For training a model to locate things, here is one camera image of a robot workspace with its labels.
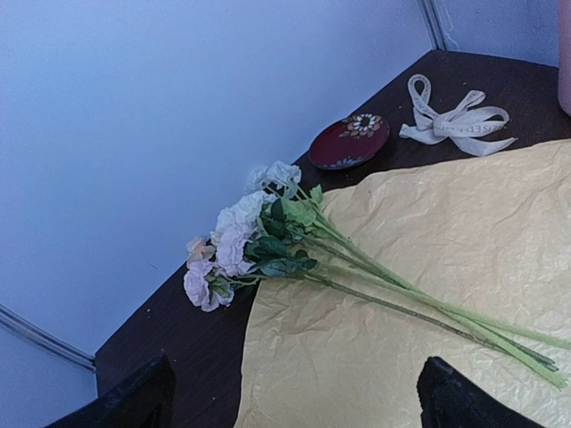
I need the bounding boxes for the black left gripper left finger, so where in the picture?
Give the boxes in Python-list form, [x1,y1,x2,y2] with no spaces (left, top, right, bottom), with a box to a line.
[47,355,176,428]

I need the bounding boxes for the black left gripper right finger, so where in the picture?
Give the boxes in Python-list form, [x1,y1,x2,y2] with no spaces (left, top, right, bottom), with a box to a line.
[417,357,542,428]

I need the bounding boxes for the orange yellow wrapping paper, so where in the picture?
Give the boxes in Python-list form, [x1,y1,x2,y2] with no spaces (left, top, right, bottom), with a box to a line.
[236,140,570,427]

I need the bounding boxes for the orange flower bouquet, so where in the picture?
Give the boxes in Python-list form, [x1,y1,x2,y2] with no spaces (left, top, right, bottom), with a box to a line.
[183,160,570,389]

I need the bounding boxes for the grey printed ribbon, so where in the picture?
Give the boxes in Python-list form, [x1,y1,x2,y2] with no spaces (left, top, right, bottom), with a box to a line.
[399,74,517,157]

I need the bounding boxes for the pink cylindrical vase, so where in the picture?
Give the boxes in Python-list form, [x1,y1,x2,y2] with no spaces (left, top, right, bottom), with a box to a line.
[558,0,571,115]

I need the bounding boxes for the left aluminium frame post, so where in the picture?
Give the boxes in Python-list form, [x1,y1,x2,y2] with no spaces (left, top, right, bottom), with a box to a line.
[1,305,96,373]

